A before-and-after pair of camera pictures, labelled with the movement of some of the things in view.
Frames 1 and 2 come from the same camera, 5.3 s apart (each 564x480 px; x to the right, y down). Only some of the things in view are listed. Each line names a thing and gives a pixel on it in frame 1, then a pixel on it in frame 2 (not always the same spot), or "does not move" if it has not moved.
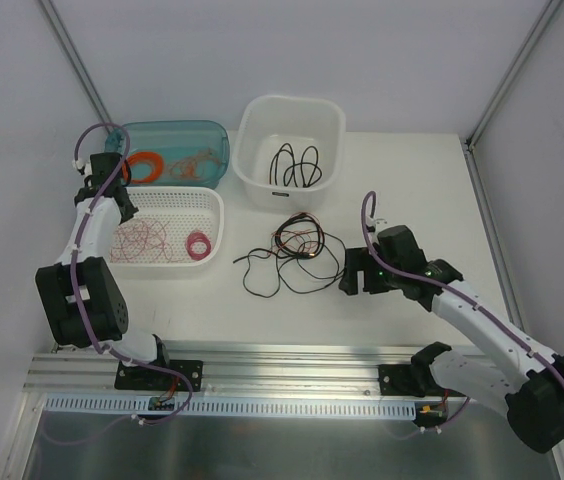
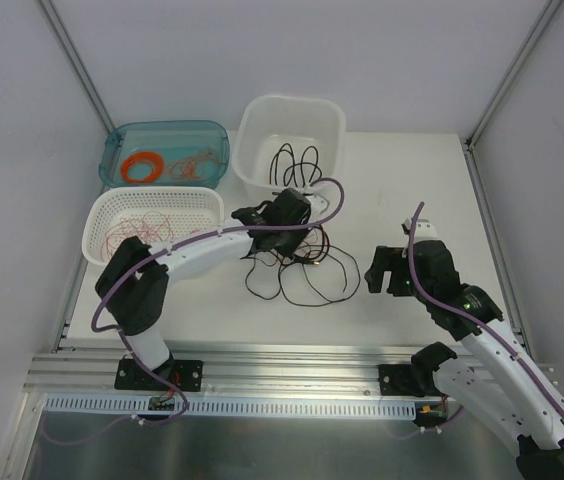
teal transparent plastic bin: (174, 153) does not move
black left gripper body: (113, 179) -> (291, 239)
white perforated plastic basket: (175, 226) does not move
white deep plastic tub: (288, 151) does not move
